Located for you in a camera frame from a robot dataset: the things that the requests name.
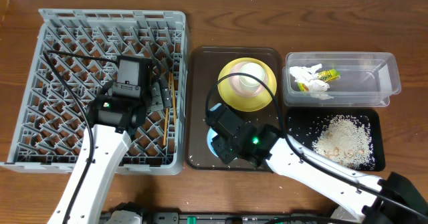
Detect green snack wrapper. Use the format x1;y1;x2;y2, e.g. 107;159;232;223
298;69;340;92

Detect pink bowl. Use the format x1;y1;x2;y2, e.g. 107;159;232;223
229;62;267;97

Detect cream white cup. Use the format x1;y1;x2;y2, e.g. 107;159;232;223
239;62;265;91

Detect dark brown serving tray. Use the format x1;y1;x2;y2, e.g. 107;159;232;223
185;47;283;172

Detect light blue bowl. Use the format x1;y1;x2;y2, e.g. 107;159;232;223
207;128;217;157

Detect clear plastic bin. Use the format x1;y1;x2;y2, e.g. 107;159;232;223
282;51;401;107

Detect grey plastic dishwasher rack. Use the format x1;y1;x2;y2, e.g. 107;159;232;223
2;9;190;175

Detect black tray bin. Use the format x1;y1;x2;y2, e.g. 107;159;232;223
286;107;386;172

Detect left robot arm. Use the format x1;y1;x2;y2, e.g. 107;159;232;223
48;81;151;223

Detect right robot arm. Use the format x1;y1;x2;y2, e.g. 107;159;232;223
209;122;427;223

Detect yellow plate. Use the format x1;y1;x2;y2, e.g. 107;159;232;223
218;58;277;112

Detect leftover rice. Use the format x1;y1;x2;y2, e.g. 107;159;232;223
292;114;375;171

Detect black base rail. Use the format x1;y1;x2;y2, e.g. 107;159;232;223
98;202;320;224

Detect wooden chopstick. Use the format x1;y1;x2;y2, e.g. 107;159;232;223
170;72;177;127
163;108;170;147

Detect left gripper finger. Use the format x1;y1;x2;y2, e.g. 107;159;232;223
148;82;163;112
158;77;172;108

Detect white napkin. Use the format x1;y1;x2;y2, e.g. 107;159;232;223
290;64;333;100

